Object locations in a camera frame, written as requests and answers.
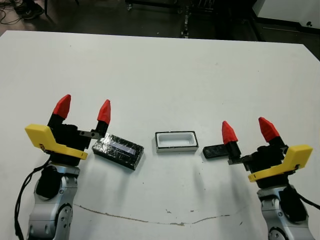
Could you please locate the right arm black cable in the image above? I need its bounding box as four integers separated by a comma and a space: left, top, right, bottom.
287, 183, 320, 210

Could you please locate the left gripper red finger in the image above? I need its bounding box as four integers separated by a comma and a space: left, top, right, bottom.
94, 99, 112, 138
48, 94, 73, 129

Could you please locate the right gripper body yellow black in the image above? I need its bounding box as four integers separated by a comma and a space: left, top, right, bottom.
228, 144, 314, 189

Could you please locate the black box lid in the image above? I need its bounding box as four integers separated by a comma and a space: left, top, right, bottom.
91, 133, 146, 172

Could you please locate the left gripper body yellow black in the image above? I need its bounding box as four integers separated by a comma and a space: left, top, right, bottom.
24, 122, 101, 166

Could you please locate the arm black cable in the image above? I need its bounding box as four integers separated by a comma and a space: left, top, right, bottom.
287, 183, 320, 210
13, 163, 52, 240

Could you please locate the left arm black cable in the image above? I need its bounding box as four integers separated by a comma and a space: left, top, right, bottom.
13, 163, 52, 240

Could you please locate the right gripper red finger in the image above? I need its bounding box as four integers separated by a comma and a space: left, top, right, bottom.
258, 116, 286, 148
221, 120, 243, 161

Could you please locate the grey phone box tray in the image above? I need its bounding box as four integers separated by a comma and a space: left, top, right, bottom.
154, 129, 200, 154

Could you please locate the black metal cart frame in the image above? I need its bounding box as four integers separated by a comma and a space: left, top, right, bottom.
124, 0, 266, 42

